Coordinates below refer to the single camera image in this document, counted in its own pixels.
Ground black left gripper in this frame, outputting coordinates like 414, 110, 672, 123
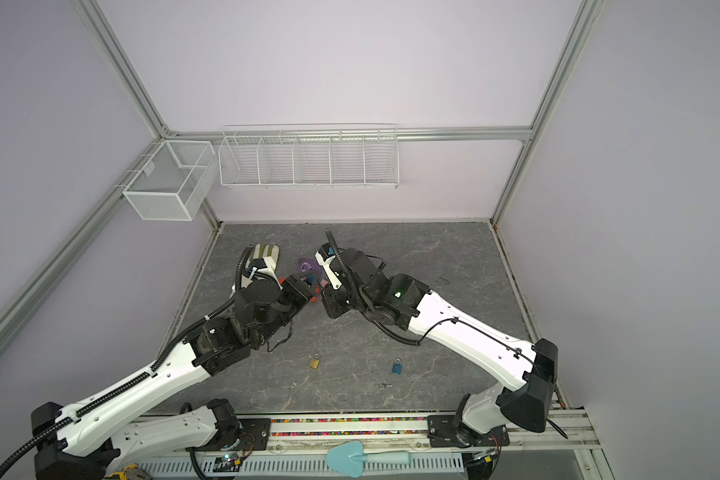
254, 270, 319, 346

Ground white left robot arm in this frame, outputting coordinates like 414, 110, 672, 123
0, 246, 320, 479

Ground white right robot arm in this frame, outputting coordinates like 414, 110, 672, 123
315, 230, 559, 445

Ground red rubber glove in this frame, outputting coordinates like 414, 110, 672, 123
279, 273, 325, 303

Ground purple garden trowel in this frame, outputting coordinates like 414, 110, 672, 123
298, 258, 330, 288

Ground cream and green work glove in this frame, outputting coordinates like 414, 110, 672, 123
234, 243, 280, 292

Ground brass padlock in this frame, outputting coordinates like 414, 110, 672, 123
309, 353, 320, 369

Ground teal garden trowel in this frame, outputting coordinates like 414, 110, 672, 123
325, 441, 411, 478

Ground white mesh box basket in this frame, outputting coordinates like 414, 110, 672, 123
123, 140, 218, 221

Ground yellow black pliers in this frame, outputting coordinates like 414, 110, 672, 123
103, 464, 152, 480

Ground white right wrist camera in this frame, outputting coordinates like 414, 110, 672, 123
315, 247, 342, 290

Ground white wire shelf basket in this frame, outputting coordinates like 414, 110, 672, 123
218, 123, 400, 189

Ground white slotted cable duct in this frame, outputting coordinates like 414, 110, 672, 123
137, 452, 466, 479

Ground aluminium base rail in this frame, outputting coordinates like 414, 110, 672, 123
237, 409, 600, 454

